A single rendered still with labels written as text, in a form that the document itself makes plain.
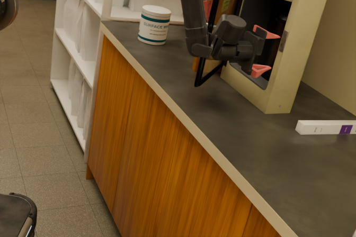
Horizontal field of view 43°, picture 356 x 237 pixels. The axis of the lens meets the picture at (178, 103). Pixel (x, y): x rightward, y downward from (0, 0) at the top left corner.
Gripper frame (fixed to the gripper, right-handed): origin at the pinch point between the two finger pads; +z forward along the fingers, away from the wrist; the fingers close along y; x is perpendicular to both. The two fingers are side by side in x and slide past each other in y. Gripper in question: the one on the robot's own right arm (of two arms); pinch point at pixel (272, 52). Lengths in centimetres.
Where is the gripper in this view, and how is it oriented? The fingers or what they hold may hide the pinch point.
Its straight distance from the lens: 138.9
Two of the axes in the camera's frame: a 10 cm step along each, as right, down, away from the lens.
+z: 8.9, -0.2, 4.6
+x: -4.2, -4.5, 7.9
